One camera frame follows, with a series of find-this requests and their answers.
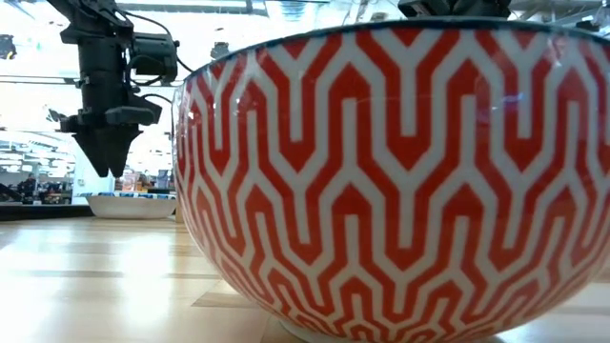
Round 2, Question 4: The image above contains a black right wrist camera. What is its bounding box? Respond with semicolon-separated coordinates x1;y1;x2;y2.
397;0;452;19

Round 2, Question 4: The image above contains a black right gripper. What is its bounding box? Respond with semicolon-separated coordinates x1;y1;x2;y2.
447;0;512;19

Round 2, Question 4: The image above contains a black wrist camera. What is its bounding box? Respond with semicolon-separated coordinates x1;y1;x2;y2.
129;31;180;88
397;0;452;19

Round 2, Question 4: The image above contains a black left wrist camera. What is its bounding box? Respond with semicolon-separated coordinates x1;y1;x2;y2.
129;31;180;88

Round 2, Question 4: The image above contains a dark ceiling lamp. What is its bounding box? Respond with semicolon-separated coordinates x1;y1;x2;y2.
210;41;233;61

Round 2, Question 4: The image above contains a black camera cable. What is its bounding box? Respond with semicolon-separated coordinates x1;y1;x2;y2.
118;9;194;73

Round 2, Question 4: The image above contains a person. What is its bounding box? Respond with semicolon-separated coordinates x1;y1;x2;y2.
18;173;39;204

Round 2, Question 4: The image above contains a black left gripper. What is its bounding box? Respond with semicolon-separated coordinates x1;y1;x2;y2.
59;90;163;179

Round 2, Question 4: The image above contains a black table edge strip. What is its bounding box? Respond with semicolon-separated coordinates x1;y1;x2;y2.
0;203;95;222

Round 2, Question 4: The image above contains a blue rimmed white bowl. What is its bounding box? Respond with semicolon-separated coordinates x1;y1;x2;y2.
85;191;178;221

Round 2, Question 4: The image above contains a red white patterned bowl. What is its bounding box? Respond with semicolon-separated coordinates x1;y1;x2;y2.
172;17;610;343

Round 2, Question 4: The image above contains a dark fixture with yellow spot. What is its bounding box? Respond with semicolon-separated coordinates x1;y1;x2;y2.
0;33;18;61

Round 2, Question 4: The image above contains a black curved frame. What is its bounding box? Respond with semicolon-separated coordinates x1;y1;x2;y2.
0;183;23;204

